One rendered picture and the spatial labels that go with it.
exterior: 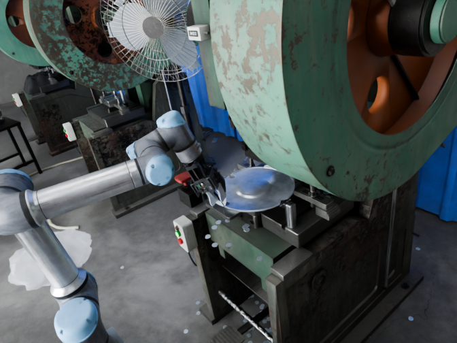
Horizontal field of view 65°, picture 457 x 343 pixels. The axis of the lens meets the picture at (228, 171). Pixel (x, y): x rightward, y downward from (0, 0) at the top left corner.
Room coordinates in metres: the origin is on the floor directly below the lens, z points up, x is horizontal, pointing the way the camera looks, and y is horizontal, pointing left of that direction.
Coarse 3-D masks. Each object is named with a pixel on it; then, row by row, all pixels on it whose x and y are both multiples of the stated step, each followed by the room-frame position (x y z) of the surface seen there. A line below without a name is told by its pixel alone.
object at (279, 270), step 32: (416, 192) 1.24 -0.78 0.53; (352, 224) 1.00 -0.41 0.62; (384, 224) 1.11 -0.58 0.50; (288, 256) 0.87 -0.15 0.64; (320, 256) 0.89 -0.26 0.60; (352, 256) 1.00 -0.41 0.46; (384, 256) 1.15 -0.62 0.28; (288, 288) 0.80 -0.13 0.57; (320, 288) 0.90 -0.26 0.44; (352, 288) 1.02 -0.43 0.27; (288, 320) 0.80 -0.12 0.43; (320, 320) 0.91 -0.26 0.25; (352, 320) 1.01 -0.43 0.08; (384, 320) 1.03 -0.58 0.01
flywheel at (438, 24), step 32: (352, 0) 0.76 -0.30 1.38; (384, 0) 0.77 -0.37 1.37; (416, 0) 0.72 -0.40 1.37; (448, 0) 0.70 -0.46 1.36; (352, 32) 0.76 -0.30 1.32; (384, 32) 0.76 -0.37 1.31; (416, 32) 0.70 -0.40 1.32; (448, 32) 0.71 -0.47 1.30; (352, 64) 0.76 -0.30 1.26; (384, 64) 0.83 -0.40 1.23; (416, 64) 0.91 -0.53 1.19; (448, 64) 0.94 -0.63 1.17; (384, 96) 0.85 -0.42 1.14; (384, 128) 0.84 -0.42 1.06
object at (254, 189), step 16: (224, 176) 1.20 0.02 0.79; (240, 176) 1.19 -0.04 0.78; (256, 176) 1.17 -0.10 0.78; (272, 176) 1.15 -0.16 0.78; (288, 176) 1.13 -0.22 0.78; (240, 192) 1.07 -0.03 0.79; (256, 192) 1.05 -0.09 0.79; (272, 192) 1.04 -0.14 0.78; (288, 192) 1.03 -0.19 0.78; (240, 208) 0.98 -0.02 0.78; (256, 208) 0.96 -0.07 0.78
